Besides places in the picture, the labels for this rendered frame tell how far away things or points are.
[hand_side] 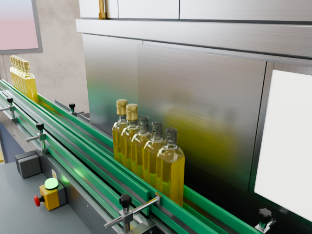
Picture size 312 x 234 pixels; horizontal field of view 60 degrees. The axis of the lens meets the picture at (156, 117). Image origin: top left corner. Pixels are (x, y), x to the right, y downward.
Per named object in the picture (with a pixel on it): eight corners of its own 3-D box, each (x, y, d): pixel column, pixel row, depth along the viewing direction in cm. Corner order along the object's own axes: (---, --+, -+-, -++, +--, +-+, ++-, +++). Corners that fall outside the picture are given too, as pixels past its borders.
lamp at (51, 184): (60, 187, 98) (59, 180, 97) (48, 191, 96) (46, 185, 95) (55, 181, 102) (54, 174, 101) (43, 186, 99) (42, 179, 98)
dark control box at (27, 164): (42, 173, 121) (39, 156, 118) (22, 179, 116) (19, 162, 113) (35, 165, 126) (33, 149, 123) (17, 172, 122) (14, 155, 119)
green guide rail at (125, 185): (149, 214, 76) (149, 191, 73) (146, 216, 76) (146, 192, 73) (2, 90, 201) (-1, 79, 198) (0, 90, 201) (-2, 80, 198)
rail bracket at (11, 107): (18, 122, 144) (13, 98, 139) (3, 126, 139) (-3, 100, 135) (16, 120, 147) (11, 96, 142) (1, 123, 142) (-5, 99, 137)
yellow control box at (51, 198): (67, 204, 101) (64, 187, 98) (47, 212, 96) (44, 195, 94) (60, 195, 106) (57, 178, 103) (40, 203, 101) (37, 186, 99)
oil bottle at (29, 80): (40, 107, 164) (32, 61, 154) (30, 110, 161) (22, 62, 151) (36, 106, 168) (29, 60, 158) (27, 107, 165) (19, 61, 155)
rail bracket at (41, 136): (49, 154, 111) (44, 124, 106) (30, 160, 106) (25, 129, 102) (46, 151, 114) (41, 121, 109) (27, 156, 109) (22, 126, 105)
